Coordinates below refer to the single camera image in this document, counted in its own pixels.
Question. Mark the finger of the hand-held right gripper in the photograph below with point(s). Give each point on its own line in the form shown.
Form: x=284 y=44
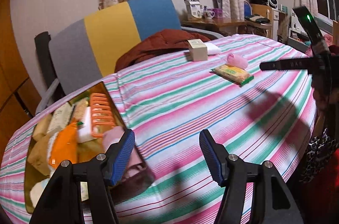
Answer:
x=286 y=65

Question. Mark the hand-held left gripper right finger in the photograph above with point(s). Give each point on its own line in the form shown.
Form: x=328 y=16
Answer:
x=210 y=157

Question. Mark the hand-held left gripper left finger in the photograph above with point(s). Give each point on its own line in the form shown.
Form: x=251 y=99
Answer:
x=124 y=157

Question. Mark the gold tin container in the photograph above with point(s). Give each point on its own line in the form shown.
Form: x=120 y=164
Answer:
x=132 y=173

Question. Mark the brown cardboard box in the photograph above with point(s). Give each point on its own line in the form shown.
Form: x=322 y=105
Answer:
x=41 y=128

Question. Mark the person's right hand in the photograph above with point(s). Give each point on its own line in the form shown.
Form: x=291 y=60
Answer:
x=320 y=102

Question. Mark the white desk fan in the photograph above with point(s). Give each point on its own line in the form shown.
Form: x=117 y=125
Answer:
x=271 y=1

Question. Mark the white foam block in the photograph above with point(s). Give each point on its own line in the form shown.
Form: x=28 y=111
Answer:
x=86 y=131

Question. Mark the orange plastic rack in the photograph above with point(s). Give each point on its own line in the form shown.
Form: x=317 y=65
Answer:
x=102 y=112

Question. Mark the wooden cabinet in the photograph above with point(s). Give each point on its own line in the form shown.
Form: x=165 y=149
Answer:
x=261 y=10

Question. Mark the striped tablecloth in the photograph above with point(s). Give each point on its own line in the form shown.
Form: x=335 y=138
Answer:
x=185 y=107

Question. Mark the cream paper box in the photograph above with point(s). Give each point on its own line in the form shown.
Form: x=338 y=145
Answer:
x=59 y=118

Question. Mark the wooden side desk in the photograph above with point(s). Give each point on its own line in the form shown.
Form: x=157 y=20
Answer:
x=219 y=23

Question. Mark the small beige box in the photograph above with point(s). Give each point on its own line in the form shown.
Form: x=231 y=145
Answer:
x=197 y=50

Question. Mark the white mug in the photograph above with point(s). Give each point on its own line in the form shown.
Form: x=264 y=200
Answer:
x=209 y=14

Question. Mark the cream soft pad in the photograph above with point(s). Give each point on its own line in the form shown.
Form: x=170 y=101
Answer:
x=38 y=192

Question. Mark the white pen holder box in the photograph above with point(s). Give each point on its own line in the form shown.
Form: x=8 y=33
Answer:
x=193 y=10

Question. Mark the grey yellow blue chair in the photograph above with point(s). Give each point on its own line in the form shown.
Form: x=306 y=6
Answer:
x=111 y=41

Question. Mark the maroon jacket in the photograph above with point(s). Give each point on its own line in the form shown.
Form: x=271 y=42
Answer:
x=159 y=43

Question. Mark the black rolled mat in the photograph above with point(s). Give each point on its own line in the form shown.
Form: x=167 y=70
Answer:
x=43 y=54

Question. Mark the wooden wardrobe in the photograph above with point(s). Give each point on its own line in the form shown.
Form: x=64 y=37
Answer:
x=10 y=67

